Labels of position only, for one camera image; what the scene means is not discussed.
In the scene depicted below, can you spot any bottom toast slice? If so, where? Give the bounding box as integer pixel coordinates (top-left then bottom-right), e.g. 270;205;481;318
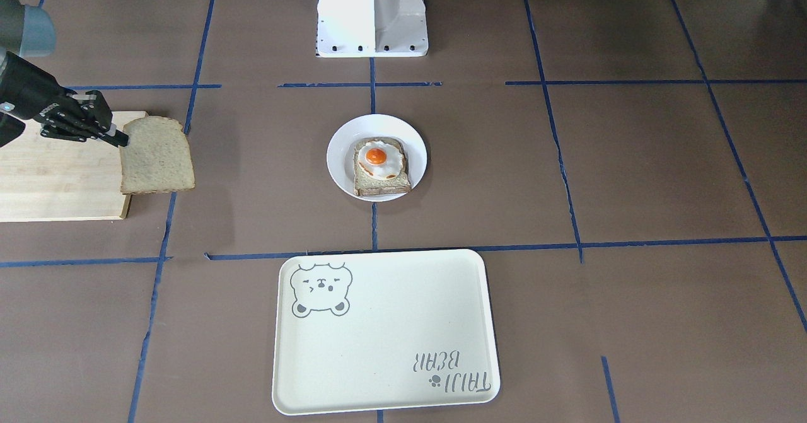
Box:
352;137;412;197

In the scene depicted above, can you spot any fried egg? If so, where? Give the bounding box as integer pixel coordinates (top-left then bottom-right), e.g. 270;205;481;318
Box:
355;139;405;181

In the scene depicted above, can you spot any bread slice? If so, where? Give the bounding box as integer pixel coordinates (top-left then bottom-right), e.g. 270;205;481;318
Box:
119;116;196;194

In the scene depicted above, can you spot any cream bear serving tray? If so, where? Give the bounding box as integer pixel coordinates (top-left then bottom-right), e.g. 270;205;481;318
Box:
272;250;501;415

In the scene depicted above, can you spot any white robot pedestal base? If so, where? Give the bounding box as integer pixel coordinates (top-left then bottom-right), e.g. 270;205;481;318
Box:
315;0;429;59

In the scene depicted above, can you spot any wooden cutting board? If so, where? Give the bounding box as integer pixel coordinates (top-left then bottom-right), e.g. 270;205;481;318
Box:
1;120;130;223

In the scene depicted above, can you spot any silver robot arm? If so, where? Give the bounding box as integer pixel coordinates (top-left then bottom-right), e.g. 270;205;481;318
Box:
1;0;129;148

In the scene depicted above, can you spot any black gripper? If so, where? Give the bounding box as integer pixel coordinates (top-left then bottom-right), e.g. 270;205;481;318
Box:
1;52;129;147

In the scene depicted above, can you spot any white round plate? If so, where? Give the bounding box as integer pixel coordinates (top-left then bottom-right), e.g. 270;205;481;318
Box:
327;115;430;202

